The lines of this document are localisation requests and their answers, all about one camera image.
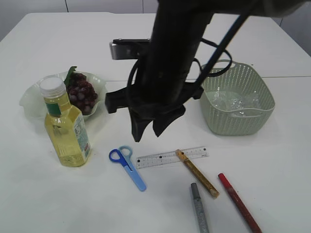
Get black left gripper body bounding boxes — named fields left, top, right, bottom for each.
left=105, top=0, right=214, bottom=121

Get blue scissors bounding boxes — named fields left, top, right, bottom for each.
left=109, top=145, right=147, bottom=192

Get red glitter pen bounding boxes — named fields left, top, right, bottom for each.
left=218, top=173, right=262, bottom=233

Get clear plastic sheet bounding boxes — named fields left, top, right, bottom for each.
left=207, top=87, right=261, bottom=117

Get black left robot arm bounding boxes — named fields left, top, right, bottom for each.
left=105, top=0, right=303, bottom=142

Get clear plastic ruler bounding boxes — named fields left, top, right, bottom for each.
left=136, top=147, right=209, bottom=168

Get gold glitter pen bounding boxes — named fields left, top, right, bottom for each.
left=175, top=150, right=220, bottom=198

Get pale green wavy plate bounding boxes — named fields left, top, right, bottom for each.
left=19, top=71, right=109, bottom=122

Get purple grape bunch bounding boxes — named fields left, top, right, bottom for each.
left=64, top=66, right=98, bottom=116

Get yellow oil bottle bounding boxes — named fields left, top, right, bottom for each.
left=39, top=77, right=91, bottom=167

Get silver glitter pen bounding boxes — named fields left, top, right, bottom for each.
left=190, top=183, right=209, bottom=233

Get green plastic basket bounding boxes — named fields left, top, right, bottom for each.
left=200, top=62, right=275, bottom=136

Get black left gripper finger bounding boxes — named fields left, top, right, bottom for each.
left=130, top=110, right=154, bottom=142
left=153, top=106, right=186, bottom=137

